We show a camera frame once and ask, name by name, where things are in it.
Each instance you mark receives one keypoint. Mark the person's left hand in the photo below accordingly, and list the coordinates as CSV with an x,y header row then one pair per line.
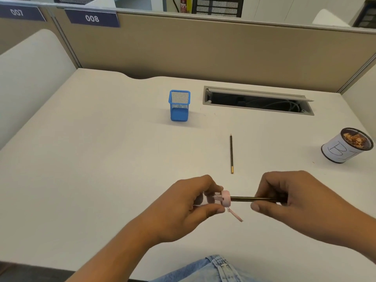
x,y
176,211

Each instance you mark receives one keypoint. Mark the person's right hand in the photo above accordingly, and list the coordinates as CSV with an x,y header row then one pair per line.
x,y
308,208

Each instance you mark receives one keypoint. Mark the pink clear pencil sharpener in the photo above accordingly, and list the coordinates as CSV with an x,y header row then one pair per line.
x,y
226,199

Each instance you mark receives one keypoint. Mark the black yellow striped pencil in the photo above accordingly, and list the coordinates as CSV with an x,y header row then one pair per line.
x,y
231,155
246,198

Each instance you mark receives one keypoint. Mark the blue mesh pen holder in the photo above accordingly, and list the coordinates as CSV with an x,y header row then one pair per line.
x,y
179,115

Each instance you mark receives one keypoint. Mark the black mesh cup white label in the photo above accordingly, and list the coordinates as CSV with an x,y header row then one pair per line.
x,y
335,149

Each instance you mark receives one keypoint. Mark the light blue jeans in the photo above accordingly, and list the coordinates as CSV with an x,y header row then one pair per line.
x,y
205,273

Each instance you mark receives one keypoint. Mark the white side divider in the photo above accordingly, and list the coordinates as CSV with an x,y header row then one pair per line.
x,y
364,99
29,85

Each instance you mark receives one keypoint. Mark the wide beige partition panel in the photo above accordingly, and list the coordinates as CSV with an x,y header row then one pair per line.
x,y
220,52

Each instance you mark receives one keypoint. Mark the white rounded background divider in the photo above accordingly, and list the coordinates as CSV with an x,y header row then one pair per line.
x,y
329,19
102,2

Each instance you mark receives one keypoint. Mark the red fire extinguisher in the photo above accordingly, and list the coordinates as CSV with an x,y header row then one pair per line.
x,y
183,5

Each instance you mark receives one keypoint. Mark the blue number sign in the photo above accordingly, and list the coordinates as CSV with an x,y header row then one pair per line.
x,y
94,19
17,12

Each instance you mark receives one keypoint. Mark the narrow beige partition panel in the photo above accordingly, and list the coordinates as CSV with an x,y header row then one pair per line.
x,y
17,29

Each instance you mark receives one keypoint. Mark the grey partition post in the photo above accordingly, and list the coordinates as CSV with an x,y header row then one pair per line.
x,y
66,41
357,74

